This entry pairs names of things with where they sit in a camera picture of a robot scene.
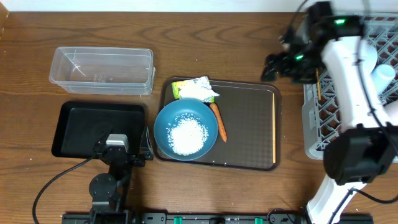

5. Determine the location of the wooden chopstick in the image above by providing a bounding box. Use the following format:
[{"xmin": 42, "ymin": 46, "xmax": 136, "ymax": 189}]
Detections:
[
  {"xmin": 315, "ymin": 69, "xmax": 322, "ymax": 101},
  {"xmin": 272, "ymin": 93, "xmax": 276, "ymax": 164}
]

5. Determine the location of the light blue bowl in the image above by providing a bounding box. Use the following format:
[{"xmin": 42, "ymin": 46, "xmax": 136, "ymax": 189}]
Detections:
[{"xmin": 363, "ymin": 45, "xmax": 377, "ymax": 75}]

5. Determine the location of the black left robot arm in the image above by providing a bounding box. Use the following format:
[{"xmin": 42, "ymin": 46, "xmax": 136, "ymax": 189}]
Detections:
[{"xmin": 86, "ymin": 126, "xmax": 154, "ymax": 224}]

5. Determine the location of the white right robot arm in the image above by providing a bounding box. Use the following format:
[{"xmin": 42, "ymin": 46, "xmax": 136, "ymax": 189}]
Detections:
[{"xmin": 261, "ymin": 1, "xmax": 397, "ymax": 223}]

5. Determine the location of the grey dishwasher rack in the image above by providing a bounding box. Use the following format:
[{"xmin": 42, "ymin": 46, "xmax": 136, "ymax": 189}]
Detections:
[{"xmin": 302, "ymin": 13, "xmax": 397, "ymax": 160}]

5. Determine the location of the dark blue plate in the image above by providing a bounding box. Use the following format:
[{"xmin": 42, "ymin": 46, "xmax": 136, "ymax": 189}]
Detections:
[{"xmin": 154, "ymin": 100, "xmax": 218, "ymax": 161}]

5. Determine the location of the pile of white rice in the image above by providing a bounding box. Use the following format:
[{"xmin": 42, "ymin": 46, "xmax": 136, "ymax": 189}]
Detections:
[{"xmin": 166, "ymin": 113, "xmax": 209, "ymax": 156}]

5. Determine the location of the brown serving tray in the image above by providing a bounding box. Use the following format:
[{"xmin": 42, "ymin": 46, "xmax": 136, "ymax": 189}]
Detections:
[{"xmin": 153, "ymin": 77, "xmax": 282, "ymax": 172}]

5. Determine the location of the black plastic bin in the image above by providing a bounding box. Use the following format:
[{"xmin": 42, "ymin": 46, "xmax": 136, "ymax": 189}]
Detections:
[{"xmin": 52, "ymin": 101, "xmax": 145, "ymax": 159}]

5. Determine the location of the orange carrot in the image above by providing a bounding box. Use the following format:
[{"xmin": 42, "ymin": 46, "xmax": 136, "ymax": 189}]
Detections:
[{"xmin": 210, "ymin": 103, "xmax": 228, "ymax": 142}]

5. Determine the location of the crumpled yellow snack wrapper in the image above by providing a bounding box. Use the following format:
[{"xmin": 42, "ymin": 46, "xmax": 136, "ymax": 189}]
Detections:
[{"xmin": 172, "ymin": 76, "xmax": 219, "ymax": 103}]

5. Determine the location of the clear plastic bin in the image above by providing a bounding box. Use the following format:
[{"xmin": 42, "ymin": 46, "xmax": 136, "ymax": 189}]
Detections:
[{"xmin": 49, "ymin": 47, "xmax": 155, "ymax": 95}]

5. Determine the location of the light blue cup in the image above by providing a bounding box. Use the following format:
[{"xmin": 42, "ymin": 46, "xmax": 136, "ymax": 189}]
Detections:
[{"xmin": 371, "ymin": 64, "xmax": 396, "ymax": 95}]

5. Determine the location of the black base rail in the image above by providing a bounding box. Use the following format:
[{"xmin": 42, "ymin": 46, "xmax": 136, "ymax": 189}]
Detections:
[{"xmin": 61, "ymin": 211, "xmax": 374, "ymax": 224}]

